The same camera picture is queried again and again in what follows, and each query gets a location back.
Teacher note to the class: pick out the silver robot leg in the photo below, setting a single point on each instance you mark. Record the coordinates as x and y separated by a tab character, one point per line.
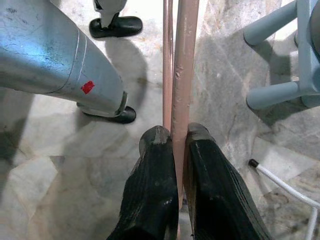
117	25
50	50

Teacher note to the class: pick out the light blue child chair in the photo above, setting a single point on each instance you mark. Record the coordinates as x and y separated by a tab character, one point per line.
275	92

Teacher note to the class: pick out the silver robot left leg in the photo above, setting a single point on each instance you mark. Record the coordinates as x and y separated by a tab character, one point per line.
117	25

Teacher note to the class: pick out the white table leg frame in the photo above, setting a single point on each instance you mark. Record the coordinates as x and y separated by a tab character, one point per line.
275	178

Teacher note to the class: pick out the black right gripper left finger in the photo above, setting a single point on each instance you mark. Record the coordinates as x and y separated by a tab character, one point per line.
152	187

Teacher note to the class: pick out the silver robot right leg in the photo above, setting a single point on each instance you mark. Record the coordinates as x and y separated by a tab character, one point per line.
50	50

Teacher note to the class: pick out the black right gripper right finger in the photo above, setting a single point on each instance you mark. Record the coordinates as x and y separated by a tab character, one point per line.
215	195

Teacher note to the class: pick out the pink plastic clothes hanger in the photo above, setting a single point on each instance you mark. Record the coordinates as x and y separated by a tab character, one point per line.
185	62

